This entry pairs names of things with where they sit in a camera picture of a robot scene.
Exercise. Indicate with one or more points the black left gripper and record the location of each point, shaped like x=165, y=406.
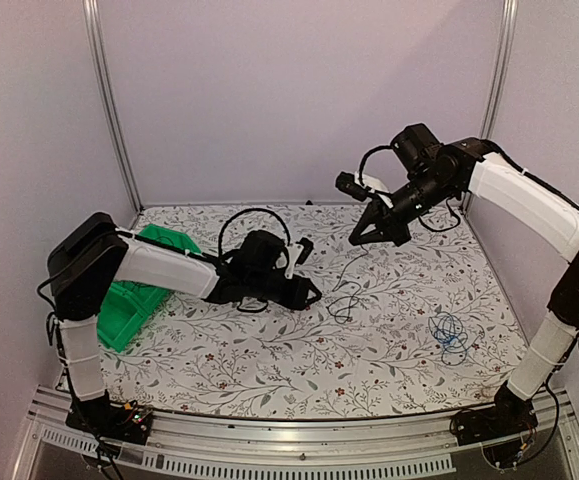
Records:
x=297, y=299

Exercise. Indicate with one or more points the aluminium front rail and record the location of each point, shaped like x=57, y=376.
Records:
x=190, y=446

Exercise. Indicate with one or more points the green plastic bin near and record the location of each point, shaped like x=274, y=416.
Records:
x=118, y=322

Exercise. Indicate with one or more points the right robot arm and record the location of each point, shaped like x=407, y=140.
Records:
x=414, y=172

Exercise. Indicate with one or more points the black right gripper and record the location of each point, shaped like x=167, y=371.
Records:
x=391, y=230

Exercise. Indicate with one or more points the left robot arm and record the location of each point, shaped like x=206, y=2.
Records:
x=104, y=282

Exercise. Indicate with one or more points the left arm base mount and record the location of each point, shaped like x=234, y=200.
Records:
x=130, y=423

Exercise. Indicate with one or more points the green plastic bin middle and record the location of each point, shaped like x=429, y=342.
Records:
x=148, y=298

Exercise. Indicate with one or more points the aluminium frame rear bottom rail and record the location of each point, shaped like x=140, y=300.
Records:
x=252, y=203

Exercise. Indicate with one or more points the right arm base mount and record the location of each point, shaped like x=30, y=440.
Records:
x=504, y=437

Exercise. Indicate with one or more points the green plastic bin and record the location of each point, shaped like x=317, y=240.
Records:
x=148, y=298
x=164, y=237
x=118, y=322

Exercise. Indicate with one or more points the aluminium frame right rear post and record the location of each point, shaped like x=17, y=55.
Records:
x=501, y=65

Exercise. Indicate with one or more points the green plastic bin far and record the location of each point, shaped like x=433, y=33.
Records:
x=164, y=237

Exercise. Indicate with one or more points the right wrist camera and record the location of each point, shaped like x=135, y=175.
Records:
x=360, y=188

